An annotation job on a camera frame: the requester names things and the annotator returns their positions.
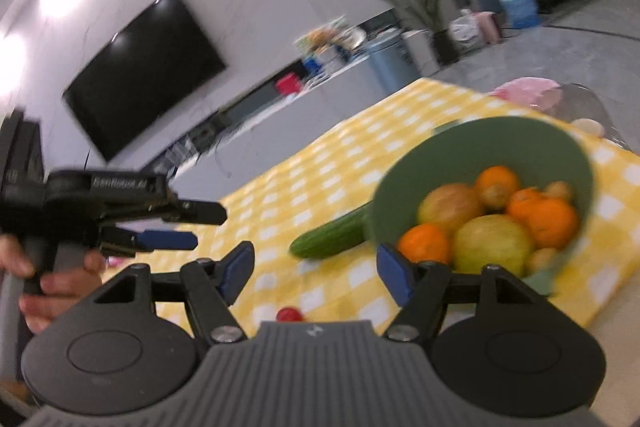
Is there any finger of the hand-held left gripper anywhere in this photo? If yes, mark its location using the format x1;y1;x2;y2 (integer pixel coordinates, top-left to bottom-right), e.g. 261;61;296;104
100;228;198;258
165;199;228;226

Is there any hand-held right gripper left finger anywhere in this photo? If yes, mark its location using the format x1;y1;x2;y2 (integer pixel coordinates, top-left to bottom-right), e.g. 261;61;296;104
92;241;256;344

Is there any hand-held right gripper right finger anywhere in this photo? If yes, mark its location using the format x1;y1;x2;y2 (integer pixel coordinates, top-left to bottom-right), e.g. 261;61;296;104
376;243;548;344

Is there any orange tangerine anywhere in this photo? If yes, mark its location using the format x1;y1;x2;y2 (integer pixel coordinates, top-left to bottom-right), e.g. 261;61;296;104
525;198;580;250
474;166;522;208
397;223;453;265
506;188;543;220

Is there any yellow-green pear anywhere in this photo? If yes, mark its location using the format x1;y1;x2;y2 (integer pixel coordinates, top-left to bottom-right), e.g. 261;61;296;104
417;183;485;235
452;214;536;275

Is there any green colander bowl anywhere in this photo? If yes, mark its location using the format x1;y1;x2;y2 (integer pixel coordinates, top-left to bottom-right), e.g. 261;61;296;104
367;116;596;298

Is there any person's left hand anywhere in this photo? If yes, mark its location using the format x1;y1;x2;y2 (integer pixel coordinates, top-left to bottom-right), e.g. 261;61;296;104
0;234;108;335

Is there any green cucumber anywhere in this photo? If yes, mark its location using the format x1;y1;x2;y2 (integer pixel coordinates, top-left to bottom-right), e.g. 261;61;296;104
289;202;376;259

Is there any yellow checked tablecloth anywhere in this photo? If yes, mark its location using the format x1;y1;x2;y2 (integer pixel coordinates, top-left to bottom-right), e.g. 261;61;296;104
102;77;640;343

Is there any black television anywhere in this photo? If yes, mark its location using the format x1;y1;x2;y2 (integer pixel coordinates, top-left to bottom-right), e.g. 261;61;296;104
61;0;228;162

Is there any white television console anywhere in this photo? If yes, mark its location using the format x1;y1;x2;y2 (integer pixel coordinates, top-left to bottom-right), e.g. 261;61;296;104
140;57;396;202

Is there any red box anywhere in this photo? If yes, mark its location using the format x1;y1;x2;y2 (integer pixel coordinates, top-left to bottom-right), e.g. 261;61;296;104
276;74;303;95

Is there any blue-grey trash can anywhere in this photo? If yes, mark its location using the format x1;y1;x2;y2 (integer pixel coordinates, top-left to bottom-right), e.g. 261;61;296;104
365;29;418;92

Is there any pink cushion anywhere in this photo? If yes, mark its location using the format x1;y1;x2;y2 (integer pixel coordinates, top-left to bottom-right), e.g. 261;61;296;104
492;77;562;108

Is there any colourful picture box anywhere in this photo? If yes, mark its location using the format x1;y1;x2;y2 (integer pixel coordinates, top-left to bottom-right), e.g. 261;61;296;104
295;16;367;58

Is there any long-leaved potted plant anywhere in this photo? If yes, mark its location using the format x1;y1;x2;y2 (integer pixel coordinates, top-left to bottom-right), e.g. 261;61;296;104
372;0;461;65

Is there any cream small bowl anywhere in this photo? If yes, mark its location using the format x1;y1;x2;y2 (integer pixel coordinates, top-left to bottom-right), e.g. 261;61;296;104
570;118;604;138

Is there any white plastic bag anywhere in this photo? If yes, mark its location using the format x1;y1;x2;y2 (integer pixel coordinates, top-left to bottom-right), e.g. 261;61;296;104
449;9;483;42

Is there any round glass table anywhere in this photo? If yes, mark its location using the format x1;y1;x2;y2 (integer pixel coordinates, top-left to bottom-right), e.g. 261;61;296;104
545;83;626;150

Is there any pink small appliance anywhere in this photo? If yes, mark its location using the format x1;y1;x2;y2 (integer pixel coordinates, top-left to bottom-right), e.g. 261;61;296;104
472;11;503;44

